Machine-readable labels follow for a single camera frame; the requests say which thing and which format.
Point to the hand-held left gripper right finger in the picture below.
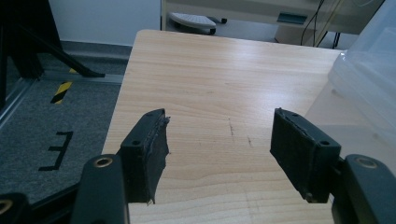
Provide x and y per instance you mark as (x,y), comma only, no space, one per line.
(299,155)

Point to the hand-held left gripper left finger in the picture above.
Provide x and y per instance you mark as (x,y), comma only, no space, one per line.
(143,161)

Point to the clear plastic storage box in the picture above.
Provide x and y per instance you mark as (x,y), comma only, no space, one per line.
(367,77)

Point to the yellow black floor tape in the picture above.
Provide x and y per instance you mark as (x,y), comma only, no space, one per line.
(61,92)

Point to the black metal stand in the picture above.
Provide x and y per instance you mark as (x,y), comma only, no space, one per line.
(77,67)

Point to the grey footrest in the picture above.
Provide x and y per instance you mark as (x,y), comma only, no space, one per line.
(193,21)

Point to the light wooden desk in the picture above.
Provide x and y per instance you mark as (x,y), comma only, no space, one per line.
(249,9)

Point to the black curtain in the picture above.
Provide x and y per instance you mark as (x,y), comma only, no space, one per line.
(31,18)

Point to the aluminium floor rail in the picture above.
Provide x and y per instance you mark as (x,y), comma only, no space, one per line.
(14,102)

